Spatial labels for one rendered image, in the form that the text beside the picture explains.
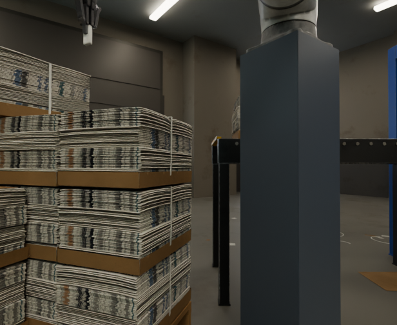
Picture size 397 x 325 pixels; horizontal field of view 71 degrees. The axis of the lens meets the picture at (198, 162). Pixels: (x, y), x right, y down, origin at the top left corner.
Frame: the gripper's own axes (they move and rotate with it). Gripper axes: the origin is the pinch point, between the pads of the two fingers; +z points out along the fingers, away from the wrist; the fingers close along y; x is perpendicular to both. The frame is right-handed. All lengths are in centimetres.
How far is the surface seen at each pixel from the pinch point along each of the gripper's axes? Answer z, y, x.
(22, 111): 29.6, 12.8, -17.5
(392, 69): -20, -159, 139
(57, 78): 14.3, -0.2, -15.3
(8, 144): 42.0, 19.4, -15.2
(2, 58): 12.6, 18.7, -19.4
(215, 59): -185, -501, -99
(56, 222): 67, 18, 4
